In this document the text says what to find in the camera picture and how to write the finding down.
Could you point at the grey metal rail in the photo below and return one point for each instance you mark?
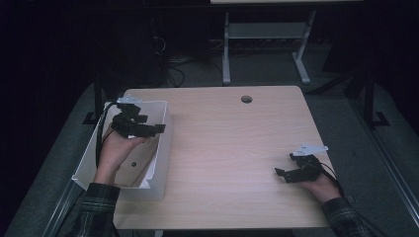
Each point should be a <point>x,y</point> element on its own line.
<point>388,164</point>
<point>62,207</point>

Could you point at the black metal stand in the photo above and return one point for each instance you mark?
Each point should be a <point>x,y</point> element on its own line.
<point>369,98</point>

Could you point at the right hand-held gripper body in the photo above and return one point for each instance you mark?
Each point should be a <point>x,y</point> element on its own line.
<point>308,166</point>

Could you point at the white metal table frame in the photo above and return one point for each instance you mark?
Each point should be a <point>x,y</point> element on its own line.
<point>263,30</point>

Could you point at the white plastic box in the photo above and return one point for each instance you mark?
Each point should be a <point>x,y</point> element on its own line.
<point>161,171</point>

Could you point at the person's left hand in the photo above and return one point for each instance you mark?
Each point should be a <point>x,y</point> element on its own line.
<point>115,154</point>

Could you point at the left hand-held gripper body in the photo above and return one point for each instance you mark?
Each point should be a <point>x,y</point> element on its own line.
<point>126,123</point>

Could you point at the beige knitted garment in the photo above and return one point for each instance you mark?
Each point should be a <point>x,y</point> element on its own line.
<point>141,154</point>

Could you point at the person's right hand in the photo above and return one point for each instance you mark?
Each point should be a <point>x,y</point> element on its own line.
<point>321,189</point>

